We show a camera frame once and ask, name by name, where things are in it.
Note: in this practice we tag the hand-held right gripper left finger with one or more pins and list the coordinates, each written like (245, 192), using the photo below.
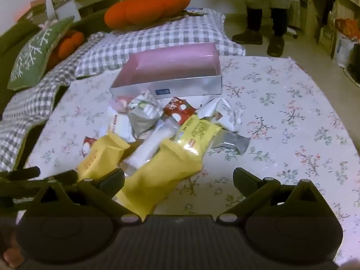
(112, 180)

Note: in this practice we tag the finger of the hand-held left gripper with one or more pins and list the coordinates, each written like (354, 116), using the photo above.
(22, 173)
(64, 177)

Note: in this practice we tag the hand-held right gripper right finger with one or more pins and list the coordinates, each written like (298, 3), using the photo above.
(244, 180)

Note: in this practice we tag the small plain yellow snack packet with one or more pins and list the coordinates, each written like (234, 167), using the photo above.
(98, 154)

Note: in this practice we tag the silver foil snack packet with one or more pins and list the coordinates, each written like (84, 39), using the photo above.
(233, 142)

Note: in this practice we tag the small red snack packet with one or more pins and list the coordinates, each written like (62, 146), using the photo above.
(87, 144)

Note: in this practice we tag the large plain yellow snack packet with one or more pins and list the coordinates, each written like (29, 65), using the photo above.
(157, 180)

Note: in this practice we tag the white tube snack packet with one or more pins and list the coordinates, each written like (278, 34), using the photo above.
(146, 149)

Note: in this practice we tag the white packet with red label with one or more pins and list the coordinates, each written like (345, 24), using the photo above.
(119, 126)

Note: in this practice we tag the yellow printed snack packet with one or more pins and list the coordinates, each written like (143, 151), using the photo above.
(197, 133)

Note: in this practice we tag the white crinkled snack packet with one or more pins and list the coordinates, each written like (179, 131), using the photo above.
(225, 112)

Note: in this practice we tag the pink and white snack packet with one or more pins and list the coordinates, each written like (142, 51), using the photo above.
(119, 104)

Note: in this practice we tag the pink and silver box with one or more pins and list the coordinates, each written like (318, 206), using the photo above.
(168, 62)

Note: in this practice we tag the person's left hand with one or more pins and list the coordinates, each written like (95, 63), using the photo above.
(8, 256)

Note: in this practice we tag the green pillow with white pattern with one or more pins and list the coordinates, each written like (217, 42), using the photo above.
(33, 56)

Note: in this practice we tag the small orange pumpkin cushion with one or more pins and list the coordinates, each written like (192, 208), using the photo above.
(67, 43)

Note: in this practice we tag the green sofa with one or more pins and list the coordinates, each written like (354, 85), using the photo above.
(11, 38)

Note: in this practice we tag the white bag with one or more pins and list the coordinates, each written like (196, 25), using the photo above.
(343, 50)

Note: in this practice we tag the pink storage box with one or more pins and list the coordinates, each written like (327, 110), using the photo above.
(32, 9)

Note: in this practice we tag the large orange pumpkin cushion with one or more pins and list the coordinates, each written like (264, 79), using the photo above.
(146, 5)

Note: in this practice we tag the orange bag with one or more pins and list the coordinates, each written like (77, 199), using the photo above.
(347, 28)

